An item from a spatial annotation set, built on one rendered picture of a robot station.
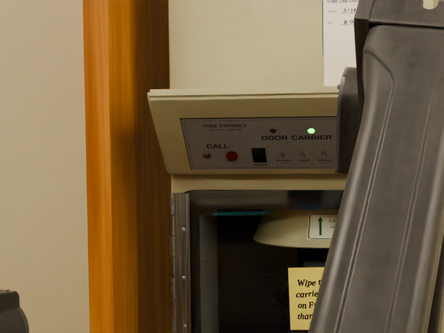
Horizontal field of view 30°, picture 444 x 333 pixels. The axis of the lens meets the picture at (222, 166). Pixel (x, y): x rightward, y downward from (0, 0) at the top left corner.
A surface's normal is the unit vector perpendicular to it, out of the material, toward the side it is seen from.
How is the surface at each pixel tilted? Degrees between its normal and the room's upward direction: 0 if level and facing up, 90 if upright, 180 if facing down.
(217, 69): 90
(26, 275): 90
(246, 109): 135
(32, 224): 90
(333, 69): 90
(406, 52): 51
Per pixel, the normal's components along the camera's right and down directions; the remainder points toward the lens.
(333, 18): -0.16, 0.05
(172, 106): -0.11, 0.74
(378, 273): -0.17, -0.59
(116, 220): 0.99, 0.00
